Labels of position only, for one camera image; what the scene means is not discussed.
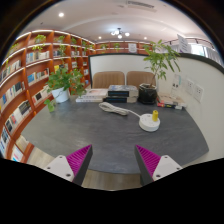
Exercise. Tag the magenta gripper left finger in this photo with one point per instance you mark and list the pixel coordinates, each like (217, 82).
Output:
(72, 167)

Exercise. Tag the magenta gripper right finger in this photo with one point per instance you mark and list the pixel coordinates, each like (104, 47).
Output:
(152, 166)

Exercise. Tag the yellow charger plug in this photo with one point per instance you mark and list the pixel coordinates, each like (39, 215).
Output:
(155, 116)

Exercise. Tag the white round power strip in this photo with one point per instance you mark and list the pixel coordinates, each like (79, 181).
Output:
(148, 123)

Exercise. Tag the white flat books stack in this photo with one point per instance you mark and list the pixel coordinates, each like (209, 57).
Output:
(93, 95)

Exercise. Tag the stack of dark books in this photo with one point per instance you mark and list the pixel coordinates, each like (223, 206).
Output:
(122, 94)

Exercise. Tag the green plant in white pot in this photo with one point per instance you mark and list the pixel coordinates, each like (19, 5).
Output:
(62, 84)

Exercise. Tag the right tan chair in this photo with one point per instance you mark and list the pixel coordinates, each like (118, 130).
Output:
(136, 78)

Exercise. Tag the tan chair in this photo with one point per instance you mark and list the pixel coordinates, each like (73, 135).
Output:
(136, 78)
(107, 78)

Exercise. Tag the left tan chair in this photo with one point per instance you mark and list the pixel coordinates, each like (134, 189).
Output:
(107, 78)

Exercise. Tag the orange wooden bookshelf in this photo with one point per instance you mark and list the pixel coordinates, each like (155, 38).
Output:
(23, 75)

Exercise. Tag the tall plant in black pot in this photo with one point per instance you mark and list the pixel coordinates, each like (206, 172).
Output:
(161, 58)

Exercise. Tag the white sign on partition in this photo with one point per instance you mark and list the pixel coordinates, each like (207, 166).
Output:
(184, 47)

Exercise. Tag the ceiling chandelier lamp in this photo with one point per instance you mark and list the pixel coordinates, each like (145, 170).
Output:
(119, 33)

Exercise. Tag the red books by wall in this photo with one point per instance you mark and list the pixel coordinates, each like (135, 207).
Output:
(166, 101)

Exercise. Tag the white wall socket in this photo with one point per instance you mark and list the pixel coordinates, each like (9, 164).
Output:
(198, 93)

